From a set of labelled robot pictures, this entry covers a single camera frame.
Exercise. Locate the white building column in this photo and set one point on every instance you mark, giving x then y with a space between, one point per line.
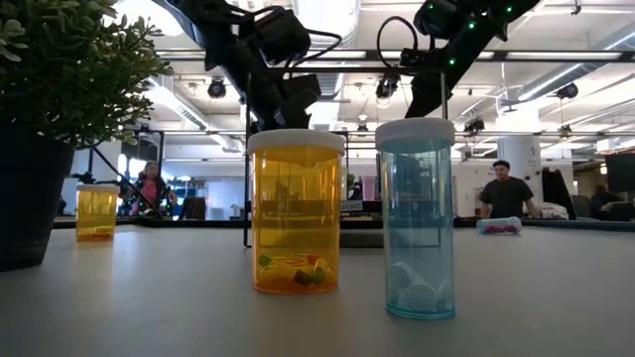
518 144

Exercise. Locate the pink bottle dark red pills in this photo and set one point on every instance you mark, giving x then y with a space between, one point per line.
498 227

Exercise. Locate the white cloth bundle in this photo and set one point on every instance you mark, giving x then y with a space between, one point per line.
555 211

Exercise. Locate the green potted plant black pot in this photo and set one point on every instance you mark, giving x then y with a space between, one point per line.
74 74

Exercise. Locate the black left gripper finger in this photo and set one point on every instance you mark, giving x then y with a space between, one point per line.
270 116
298 116

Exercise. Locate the black ceiling light rail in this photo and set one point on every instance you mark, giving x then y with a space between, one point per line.
501 55

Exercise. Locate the grey table mat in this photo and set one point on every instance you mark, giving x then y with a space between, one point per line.
149 307

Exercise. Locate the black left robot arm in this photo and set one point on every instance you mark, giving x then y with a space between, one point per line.
198 20

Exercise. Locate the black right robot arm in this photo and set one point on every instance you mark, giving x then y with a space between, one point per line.
476 15

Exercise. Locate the pink pill bottle white cap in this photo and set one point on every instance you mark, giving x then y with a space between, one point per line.
370 189

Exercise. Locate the black office chair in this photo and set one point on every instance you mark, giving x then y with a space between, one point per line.
193 209

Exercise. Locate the amber bottle with colourful capsules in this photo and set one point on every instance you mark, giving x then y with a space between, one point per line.
296 208

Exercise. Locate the blue pill bottle white cap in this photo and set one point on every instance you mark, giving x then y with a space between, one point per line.
417 223

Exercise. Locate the person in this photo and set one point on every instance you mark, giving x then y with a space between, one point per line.
601 198
151 191
506 196

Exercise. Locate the silver ceiling air duct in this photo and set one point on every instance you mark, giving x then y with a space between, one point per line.
342 15

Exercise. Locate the amber pill bottle white cap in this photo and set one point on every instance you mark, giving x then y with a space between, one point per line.
96 213

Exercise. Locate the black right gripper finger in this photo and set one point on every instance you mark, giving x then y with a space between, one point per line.
426 96

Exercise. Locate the black monitor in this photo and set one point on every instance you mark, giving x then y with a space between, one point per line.
621 172

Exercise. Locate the white shelf label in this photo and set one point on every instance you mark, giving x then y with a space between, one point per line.
352 206

